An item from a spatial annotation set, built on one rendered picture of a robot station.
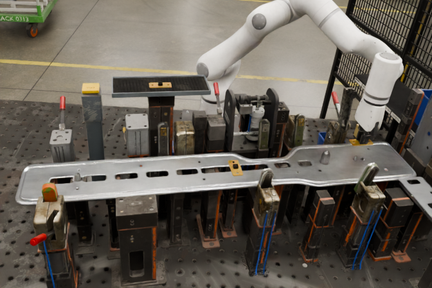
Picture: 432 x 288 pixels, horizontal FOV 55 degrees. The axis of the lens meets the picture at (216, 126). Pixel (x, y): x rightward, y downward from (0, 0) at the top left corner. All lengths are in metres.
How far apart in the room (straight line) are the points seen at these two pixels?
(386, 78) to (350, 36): 0.18
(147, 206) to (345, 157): 0.78
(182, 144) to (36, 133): 0.94
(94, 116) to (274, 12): 0.77
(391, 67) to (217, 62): 0.70
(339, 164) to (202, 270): 0.63
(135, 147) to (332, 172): 0.70
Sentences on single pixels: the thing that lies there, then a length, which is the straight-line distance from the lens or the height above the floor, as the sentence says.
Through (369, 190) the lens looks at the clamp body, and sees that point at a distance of 1.46.
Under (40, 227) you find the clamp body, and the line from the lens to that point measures 1.25.
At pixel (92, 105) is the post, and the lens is 1.62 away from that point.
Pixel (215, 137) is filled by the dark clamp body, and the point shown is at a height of 1.03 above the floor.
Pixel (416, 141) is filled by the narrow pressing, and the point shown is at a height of 1.05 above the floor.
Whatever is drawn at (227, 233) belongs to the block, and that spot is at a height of 0.70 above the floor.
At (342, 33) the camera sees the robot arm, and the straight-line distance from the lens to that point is 1.46.
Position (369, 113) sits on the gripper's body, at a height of 1.22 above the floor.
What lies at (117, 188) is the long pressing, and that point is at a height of 1.00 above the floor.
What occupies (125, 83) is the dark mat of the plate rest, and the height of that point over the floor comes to 1.16.
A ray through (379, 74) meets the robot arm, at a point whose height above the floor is 1.37.
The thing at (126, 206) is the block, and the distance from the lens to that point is 1.28.
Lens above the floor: 1.92
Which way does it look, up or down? 33 degrees down
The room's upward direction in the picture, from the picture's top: 5 degrees clockwise
